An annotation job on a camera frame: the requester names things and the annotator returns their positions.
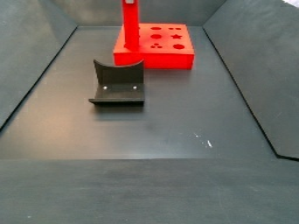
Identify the long red arch peg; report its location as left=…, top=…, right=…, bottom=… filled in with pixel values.
left=121, top=0, right=138, bottom=51

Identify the red shape sorting block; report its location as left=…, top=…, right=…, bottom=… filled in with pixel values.
left=113, top=24, right=195, bottom=69

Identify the black curved holder bracket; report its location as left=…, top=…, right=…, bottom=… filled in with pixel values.
left=88, top=60, right=145, bottom=105

